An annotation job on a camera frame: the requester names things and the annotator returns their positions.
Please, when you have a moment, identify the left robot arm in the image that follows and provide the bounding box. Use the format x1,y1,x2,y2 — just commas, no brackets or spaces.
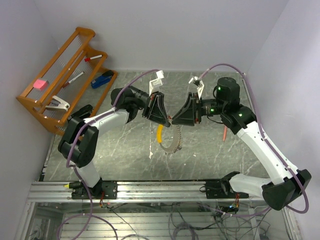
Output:
58,86,171,199

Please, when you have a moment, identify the white stapler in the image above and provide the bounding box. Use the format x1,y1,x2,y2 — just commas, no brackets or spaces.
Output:
45,95,70,112

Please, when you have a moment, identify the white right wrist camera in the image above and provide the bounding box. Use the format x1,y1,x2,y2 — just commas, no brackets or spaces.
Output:
188,76,205,99

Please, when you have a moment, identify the large keyring with yellow handle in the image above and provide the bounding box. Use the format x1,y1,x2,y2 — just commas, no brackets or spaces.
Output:
156,124,182,155

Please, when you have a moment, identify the yellow tipped tool on rail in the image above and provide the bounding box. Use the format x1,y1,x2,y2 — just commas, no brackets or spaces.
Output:
64,182,82,189

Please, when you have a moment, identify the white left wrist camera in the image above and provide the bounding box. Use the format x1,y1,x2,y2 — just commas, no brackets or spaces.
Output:
149,70,165,96

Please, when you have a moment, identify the orange pencil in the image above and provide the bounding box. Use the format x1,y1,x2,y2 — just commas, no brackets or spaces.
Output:
222,126,228,142

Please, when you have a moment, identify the black stapler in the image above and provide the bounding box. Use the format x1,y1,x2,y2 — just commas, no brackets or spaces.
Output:
67,104,93,123

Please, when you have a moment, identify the pink eraser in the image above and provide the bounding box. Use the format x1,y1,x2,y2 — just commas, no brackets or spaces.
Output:
33,78,49,91

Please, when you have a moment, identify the purple cable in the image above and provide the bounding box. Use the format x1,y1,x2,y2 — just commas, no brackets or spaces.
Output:
65,68,161,173
199,63,310,215

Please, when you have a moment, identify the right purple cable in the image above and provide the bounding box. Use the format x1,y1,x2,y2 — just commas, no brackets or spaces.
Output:
199,63,310,215

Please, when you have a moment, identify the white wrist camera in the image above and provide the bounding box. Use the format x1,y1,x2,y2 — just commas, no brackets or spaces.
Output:
188,76,205,99
149,70,165,96

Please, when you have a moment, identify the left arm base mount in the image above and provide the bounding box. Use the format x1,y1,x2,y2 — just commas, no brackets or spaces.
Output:
70,180,118,200

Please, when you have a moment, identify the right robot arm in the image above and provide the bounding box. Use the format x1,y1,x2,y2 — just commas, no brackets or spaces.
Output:
172,77,312,211

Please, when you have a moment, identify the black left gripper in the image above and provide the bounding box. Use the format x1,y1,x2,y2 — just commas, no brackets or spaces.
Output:
127,85,171,128

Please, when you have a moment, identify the blue stapler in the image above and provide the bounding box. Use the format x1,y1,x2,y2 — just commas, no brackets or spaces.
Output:
90,70,114,89

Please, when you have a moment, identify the brown tipped marker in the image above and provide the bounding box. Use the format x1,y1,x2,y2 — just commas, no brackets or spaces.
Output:
62,71,84,88

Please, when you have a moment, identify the orange wooden rack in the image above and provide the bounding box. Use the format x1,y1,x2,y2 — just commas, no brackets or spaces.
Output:
16,27,108,135

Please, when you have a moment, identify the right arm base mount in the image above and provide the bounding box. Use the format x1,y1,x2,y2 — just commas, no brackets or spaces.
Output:
199,171,249,199

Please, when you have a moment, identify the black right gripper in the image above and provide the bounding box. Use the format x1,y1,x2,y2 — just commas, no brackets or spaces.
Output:
172,92,227,126

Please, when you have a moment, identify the red capped marker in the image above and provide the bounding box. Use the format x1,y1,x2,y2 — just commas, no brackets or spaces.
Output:
84,54,103,62

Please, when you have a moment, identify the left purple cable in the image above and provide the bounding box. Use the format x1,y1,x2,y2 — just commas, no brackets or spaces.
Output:
65,68,161,173

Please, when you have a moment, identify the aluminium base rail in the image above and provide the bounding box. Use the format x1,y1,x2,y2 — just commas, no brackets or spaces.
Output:
26,181,291,203

